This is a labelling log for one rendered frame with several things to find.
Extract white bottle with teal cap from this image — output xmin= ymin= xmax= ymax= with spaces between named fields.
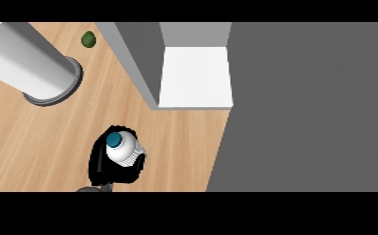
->
xmin=104 ymin=131 xmax=144 ymax=167

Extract white cylinder with grey base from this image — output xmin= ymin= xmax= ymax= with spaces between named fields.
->
xmin=0 ymin=22 xmax=84 ymax=108

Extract grey open cabinet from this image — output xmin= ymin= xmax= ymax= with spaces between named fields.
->
xmin=94 ymin=22 xmax=234 ymax=111

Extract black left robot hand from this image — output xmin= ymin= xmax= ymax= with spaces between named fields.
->
xmin=87 ymin=125 xmax=147 ymax=187

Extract flat dark grey cabinet door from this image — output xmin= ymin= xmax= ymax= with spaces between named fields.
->
xmin=205 ymin=22 xmax=378 ymax=193

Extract small green fruit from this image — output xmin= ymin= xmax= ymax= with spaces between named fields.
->
xmin=79 ymin=30 xmax=97 ymax=49

